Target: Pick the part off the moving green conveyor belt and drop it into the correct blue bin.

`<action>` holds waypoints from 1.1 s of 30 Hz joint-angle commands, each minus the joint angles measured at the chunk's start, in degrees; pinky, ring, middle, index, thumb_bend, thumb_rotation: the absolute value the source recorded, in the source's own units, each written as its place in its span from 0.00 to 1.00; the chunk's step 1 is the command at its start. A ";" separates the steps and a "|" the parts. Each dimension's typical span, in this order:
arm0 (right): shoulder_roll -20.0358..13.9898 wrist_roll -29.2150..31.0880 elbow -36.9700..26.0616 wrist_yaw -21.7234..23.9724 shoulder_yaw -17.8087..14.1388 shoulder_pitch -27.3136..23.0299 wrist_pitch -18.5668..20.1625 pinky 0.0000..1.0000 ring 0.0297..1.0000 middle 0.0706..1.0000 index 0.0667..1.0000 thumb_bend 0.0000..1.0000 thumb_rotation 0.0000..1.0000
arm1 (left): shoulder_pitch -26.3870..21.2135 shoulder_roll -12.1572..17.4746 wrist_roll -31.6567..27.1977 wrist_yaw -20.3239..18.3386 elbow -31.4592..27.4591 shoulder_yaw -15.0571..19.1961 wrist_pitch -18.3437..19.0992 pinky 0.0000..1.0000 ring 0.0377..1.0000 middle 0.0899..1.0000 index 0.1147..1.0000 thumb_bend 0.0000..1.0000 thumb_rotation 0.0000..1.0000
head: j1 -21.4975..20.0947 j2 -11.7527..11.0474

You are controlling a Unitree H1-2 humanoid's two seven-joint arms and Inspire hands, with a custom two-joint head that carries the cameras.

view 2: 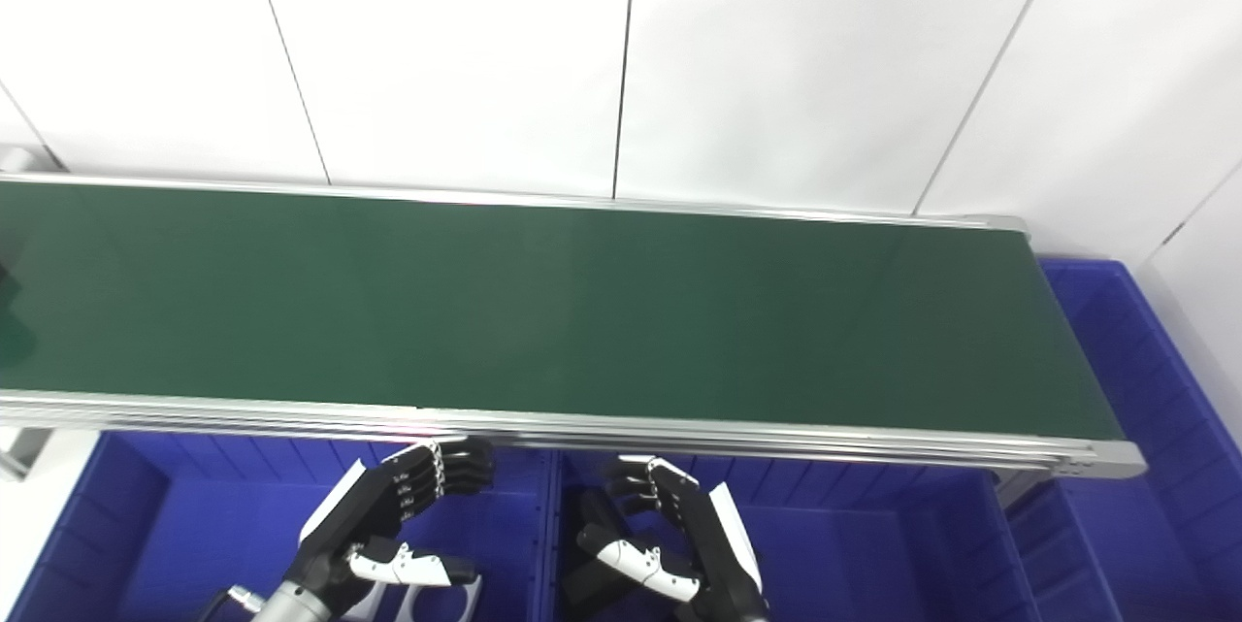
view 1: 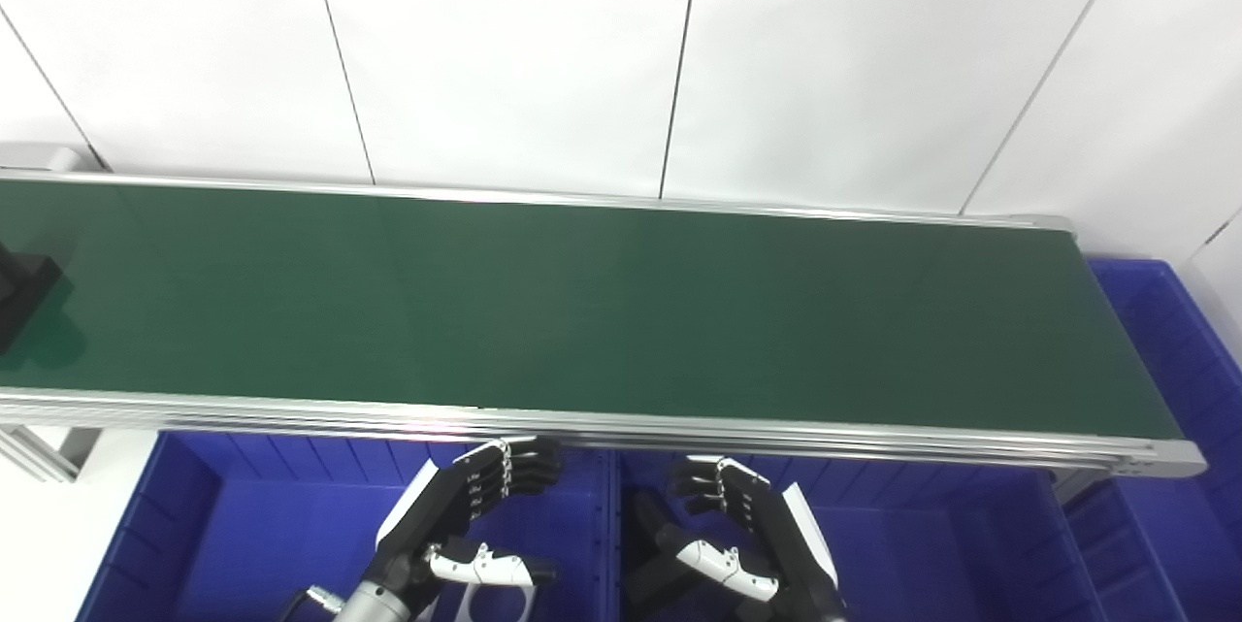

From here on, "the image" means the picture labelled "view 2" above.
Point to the aluminium conveyor leg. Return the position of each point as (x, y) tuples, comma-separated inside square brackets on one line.
[(1024, 484), (24, 452)]

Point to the grey square plate with hole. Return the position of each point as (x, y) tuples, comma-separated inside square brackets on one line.
[(471, 603), (369, 603)]

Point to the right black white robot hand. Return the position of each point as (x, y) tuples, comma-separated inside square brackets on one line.
[(708, 544)]

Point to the blue plastic bin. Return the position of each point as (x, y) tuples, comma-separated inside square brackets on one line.
[(194, 525), (873, 554), (1145, 428)]

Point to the green conveyor belt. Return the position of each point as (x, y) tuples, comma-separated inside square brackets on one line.
[(776, 447), (582, 311)]

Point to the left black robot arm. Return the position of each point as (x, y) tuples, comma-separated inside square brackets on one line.
[(301, 605)]

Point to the black block part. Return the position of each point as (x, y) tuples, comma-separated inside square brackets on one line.
[(587, 583)]

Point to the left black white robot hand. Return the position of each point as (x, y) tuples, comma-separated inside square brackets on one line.
[(374, 515)]

